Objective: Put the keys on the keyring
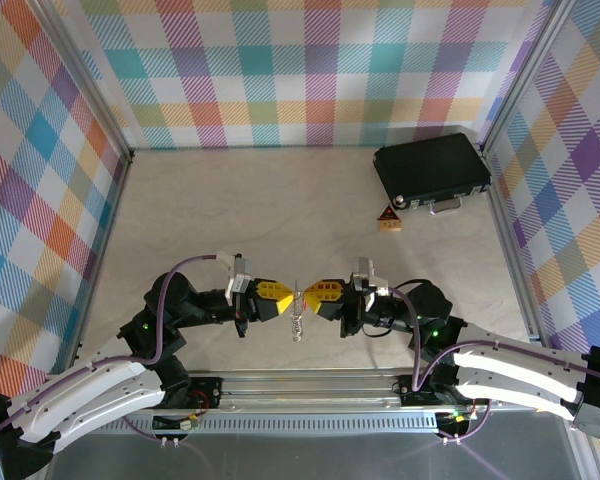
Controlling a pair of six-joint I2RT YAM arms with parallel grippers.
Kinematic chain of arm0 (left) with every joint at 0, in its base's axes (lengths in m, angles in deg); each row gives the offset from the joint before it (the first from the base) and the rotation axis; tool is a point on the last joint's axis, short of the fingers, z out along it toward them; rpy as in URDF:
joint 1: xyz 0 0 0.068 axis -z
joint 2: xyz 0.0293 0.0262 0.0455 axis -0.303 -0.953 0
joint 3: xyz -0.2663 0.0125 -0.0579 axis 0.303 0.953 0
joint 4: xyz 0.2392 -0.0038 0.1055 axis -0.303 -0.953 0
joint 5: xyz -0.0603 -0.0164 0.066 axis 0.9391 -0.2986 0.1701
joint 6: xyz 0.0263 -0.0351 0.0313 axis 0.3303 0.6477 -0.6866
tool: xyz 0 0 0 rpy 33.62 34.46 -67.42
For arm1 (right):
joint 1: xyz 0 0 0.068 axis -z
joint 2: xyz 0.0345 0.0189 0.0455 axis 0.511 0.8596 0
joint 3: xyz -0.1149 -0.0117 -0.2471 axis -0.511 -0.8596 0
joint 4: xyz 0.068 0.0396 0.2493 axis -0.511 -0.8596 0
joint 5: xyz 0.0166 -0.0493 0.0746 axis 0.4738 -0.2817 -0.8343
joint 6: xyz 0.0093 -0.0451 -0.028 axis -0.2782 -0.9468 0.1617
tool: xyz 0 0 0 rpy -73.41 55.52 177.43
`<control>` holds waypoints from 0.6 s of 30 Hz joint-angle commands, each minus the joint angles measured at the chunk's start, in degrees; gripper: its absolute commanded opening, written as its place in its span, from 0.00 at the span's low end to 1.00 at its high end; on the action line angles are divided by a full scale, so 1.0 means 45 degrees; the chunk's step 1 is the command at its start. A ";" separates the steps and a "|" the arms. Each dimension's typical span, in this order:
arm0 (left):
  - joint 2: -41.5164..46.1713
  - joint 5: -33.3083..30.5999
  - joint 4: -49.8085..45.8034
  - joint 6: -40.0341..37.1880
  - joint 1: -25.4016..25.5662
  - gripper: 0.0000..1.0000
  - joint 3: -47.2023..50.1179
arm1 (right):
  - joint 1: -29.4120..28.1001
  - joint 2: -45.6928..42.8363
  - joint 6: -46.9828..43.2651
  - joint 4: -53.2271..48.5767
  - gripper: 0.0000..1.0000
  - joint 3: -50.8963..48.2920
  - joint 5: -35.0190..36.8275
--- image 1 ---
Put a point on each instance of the black briefcase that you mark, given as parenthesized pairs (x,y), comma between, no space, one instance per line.
(430,165)

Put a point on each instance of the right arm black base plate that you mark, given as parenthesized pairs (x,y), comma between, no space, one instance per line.
(410,395)

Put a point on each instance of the transparent zip bag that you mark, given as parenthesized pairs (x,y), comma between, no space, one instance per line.
(297,325)

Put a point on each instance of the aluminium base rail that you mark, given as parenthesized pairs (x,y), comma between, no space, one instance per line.
(305,395)

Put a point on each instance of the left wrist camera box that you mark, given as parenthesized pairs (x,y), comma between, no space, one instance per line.
(240,280)

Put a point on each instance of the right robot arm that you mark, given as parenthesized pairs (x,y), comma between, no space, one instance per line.
(520,370)

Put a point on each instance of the aluminium frame post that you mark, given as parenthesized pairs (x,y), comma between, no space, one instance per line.
(92,75)
(522,75)

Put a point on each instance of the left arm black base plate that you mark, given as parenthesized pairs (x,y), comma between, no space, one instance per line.
(207,392)

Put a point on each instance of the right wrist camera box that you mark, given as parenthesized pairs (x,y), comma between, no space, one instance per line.
(362,272)

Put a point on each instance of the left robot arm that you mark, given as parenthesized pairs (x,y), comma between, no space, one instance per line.
(80,395)

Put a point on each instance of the triangular sign on wooden block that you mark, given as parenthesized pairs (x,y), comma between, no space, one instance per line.
(389,217)

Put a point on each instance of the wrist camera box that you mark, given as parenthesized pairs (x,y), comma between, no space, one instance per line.
(240,280)
(362,272)

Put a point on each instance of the aluminium side rail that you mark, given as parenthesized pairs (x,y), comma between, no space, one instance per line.
(504,220)
(112,210)

